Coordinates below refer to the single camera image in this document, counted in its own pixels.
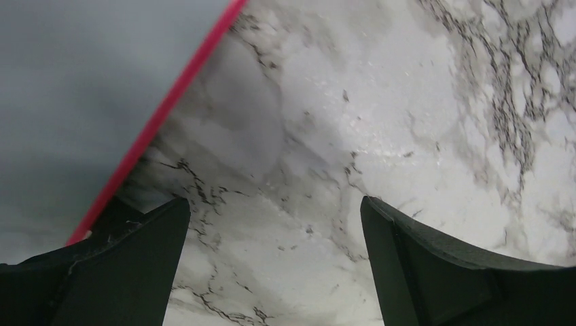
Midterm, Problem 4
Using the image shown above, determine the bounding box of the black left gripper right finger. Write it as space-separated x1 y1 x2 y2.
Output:
360 196 575 325

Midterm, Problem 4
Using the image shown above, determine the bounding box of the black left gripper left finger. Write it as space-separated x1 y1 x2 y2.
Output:
1 198 191 325

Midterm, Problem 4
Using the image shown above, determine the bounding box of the pink-framed whiteboard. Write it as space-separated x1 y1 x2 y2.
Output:
1 0 243 264

